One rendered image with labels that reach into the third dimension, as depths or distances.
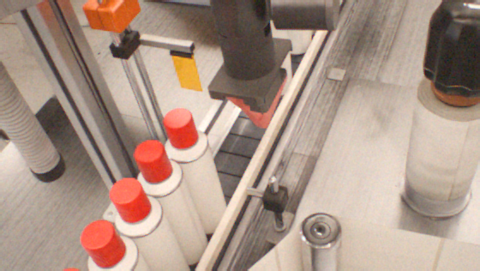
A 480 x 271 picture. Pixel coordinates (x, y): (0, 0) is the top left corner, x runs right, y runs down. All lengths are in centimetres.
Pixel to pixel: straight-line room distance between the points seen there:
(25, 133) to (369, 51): 69
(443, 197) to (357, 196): 12
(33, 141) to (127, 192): 10
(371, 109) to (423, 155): 22
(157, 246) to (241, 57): 22
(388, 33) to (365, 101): 26
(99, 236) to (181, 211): 13
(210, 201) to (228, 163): 14
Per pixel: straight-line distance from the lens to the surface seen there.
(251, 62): 53
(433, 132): 59
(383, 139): 79
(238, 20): 50
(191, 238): 63
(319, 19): 48
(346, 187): 73
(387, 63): 99
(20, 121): 51
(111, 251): 49
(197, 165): 58
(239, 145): 79
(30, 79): 269
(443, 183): 65
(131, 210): 51
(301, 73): 84
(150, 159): 53
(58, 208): 88
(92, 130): 67
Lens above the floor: 147
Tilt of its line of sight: 47 degrees down
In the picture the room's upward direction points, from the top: 12 degrees counter-clockwise
